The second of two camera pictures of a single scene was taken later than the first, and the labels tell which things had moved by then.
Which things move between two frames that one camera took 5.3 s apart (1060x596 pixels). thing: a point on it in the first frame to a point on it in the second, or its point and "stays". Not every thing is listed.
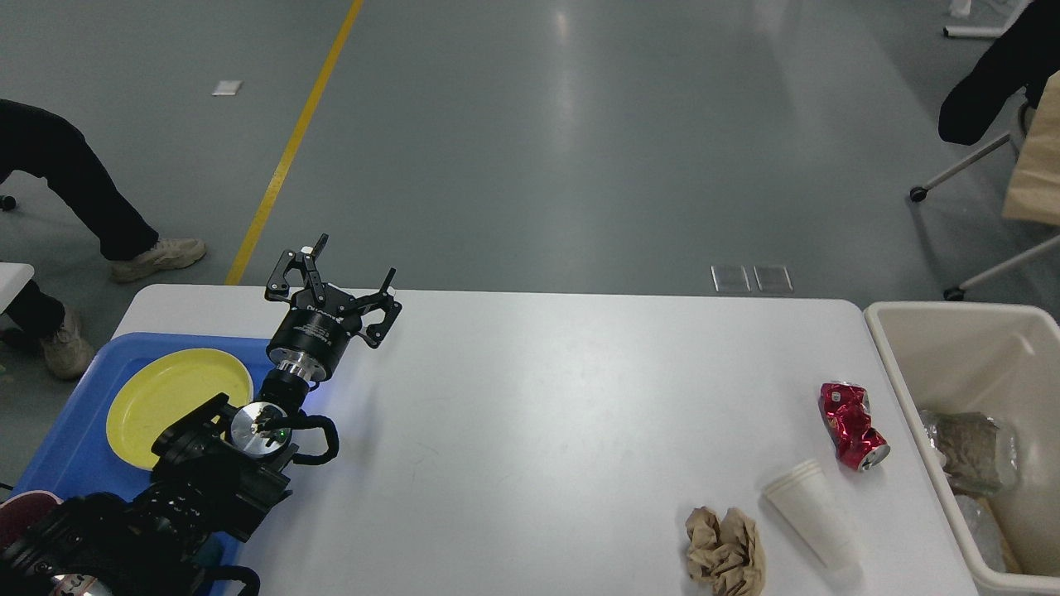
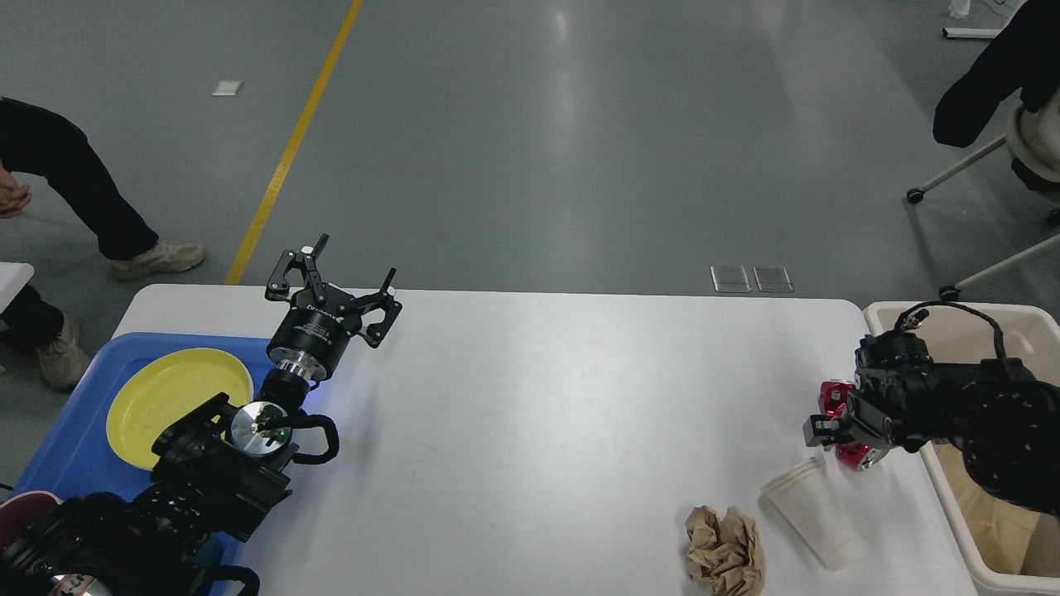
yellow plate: (159, 392) stays
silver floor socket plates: (754, 278) stays
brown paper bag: (1034, 194) to (1011, 540)
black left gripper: (312, 336) stays
